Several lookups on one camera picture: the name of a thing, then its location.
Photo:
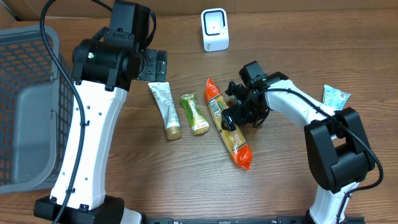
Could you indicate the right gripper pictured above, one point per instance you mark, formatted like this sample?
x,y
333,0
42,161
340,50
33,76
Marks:
x,y
244,118

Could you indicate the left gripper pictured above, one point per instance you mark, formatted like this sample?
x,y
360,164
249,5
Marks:
x,y
157,65

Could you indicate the green snack packet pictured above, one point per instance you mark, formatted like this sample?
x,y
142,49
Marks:
x,y
198,124

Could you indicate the red spaghetti packet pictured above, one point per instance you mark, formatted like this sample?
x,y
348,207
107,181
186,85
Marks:
x,y
230,133

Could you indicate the white tube gold cap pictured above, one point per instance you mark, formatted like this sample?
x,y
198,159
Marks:
x,y
163,97

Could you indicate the teal white packet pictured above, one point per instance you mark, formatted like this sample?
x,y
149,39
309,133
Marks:
x,y
334,98

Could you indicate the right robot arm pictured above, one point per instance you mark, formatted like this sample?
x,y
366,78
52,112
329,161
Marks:
x,y
338,151

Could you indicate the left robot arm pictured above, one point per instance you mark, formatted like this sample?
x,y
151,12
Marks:
x,y
103,68

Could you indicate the white barcode scanner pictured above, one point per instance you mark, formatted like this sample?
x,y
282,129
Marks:
x,y
215,32

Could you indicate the cardboard box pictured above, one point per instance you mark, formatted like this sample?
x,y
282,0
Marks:
x,y
88,8

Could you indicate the grey plastic basket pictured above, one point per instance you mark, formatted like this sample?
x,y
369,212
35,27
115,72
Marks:
x,y
36,112

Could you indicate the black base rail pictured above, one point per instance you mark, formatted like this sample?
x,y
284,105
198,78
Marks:
x,y
278,220

